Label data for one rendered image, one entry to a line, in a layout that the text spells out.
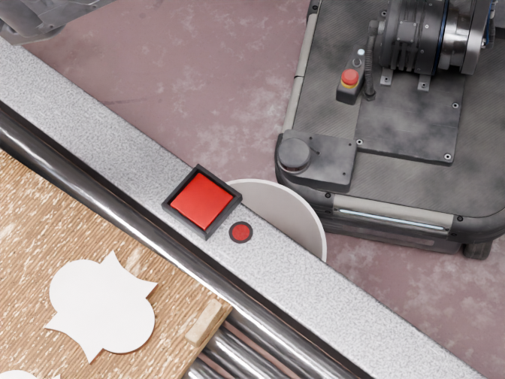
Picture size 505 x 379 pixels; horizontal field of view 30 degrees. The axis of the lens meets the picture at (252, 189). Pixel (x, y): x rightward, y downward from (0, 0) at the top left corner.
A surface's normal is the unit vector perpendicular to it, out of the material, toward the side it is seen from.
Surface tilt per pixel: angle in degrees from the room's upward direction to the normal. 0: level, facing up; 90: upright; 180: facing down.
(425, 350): 0
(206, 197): 0
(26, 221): 0
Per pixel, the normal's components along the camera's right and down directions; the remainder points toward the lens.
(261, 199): -0.18, 0.86
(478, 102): -0.05, -0.44
